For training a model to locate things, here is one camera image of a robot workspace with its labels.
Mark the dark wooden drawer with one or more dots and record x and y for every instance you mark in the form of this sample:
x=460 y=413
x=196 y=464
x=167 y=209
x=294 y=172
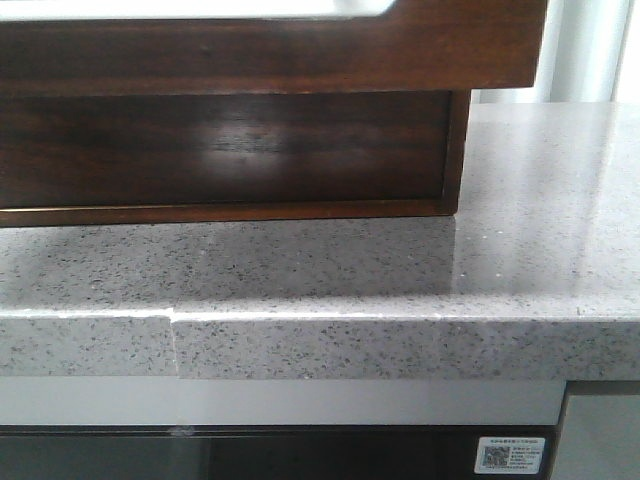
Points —
x=413 y=45
x=250 y=150

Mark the dark wooden drawer cabinet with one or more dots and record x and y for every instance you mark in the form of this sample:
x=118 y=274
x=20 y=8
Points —
x=457 y=150

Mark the white QR code sticker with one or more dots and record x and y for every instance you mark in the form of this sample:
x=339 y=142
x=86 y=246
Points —
x=509 y=455

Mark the grey cabinet panel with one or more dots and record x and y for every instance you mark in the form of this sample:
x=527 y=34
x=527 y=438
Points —
x=599 y=431

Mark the black glass appliance front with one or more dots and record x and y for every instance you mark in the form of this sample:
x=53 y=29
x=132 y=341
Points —
x=256 y=452

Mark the white drawer handle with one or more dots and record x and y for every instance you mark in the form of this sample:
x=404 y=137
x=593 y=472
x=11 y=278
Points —
x=185 y=9

